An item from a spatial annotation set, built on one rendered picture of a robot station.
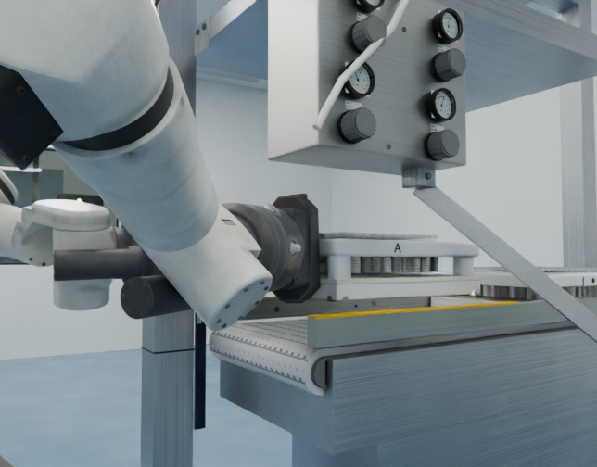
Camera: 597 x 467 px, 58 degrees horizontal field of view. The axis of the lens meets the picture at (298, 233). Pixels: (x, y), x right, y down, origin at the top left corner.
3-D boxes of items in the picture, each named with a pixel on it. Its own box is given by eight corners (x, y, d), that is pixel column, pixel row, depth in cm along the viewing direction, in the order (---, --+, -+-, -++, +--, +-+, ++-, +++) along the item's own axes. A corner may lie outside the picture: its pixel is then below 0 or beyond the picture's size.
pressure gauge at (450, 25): (440, 36, 62) (440, 5, 62) (432, 40, 63) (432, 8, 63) (463, 44, 64) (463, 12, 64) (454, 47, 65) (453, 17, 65)
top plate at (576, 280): (550, 288, 82) (549, 275, 83) (429, 283, 103) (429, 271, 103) (631, 284, 96) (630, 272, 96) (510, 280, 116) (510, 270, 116)
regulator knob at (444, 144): (440, 156, 59) (440, 117, 59) (424, 159, 61) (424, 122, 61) (462, 159, 61) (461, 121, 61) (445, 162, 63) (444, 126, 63)
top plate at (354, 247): (364, 257, 94) (364, 245, 95) (480, 257, 74) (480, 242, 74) (238, 256, 81) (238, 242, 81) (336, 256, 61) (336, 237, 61)
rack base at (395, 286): (365, 285, 94) (365, 271, 94) (480, 293, 74) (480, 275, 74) (238, 289, 81) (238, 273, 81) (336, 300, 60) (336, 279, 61)
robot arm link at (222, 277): (243, 184, 53) (168, 170, 42) (317, 260, 49) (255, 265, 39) (178, 268, 56) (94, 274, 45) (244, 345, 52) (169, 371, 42)
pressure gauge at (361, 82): (346, 93, 54) (346, 56, 54) (338, 96, 55) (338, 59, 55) (374, 98, 56) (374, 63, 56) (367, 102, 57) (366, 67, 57)
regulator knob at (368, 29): (363, 43, 54) (363, -1, 54) (349, 51, 56) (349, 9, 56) (389, 50, 56) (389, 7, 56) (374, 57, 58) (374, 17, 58)
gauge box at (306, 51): (319, 145, 53) (319, -52, 54) (266, 160, 62) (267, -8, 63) (468, 165, 65) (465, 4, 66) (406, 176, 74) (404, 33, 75)
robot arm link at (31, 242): (120, 280, 67) (57, 259, 75) (121, 209, 66) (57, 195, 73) (73, 290, 62) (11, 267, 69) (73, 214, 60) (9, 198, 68)
